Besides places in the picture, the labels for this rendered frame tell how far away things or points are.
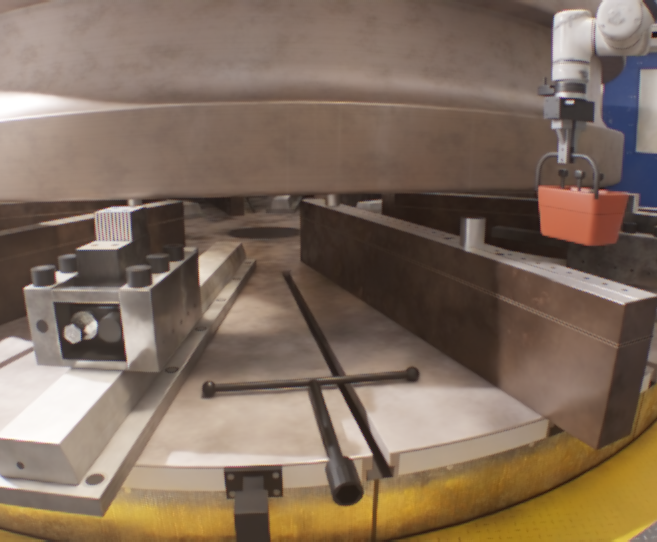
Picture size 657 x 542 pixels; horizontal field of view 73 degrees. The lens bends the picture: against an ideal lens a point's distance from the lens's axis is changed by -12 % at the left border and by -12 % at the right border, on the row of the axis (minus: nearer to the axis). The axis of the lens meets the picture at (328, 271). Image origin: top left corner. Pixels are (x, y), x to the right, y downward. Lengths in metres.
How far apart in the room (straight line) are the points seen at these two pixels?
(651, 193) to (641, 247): 4.23
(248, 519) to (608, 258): 1.87
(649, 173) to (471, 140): 5.00
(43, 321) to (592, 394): 1.36
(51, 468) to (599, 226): 1.30
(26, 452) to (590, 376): 1.25
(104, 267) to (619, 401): 1.31
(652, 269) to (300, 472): 1.71
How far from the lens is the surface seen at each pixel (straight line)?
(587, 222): 1.24
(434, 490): 1.37
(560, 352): 1.33
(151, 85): 1.65
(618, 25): 1.09
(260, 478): 1.15
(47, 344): 1.39
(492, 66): 1.95
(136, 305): 1.23
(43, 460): 1.11
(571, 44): 1.25
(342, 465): 1.08
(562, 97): 1.22
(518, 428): 1.38
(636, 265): 2.35
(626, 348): 1.24
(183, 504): 1.30
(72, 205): 3.90
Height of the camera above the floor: 0.99
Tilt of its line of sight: 14 degrees down
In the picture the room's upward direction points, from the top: straight up
